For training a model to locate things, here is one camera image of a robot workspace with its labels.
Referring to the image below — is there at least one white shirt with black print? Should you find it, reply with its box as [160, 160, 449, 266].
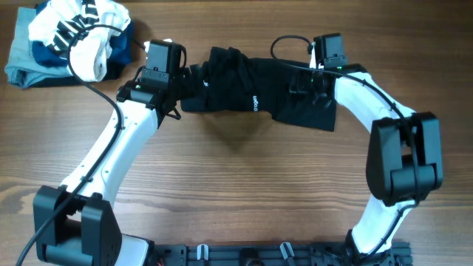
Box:
[28, 0, 131, 82]

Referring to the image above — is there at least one light blue folded garment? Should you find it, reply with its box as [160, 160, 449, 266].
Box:
[4, 7, 76, 89]

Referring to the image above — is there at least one black polo shirt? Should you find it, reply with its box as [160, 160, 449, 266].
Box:
[180, 47, 336, 132]

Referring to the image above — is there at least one dark blue folded garment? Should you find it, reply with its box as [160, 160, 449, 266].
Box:
[32, 1, 133, 70]

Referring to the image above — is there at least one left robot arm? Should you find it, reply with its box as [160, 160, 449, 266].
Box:
[28, 40, 190, 265]

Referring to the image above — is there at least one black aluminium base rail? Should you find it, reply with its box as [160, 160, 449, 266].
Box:
[148, 242, 413, 266]

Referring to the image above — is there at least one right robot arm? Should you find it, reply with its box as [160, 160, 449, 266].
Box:
[303, 33, 443, 265]

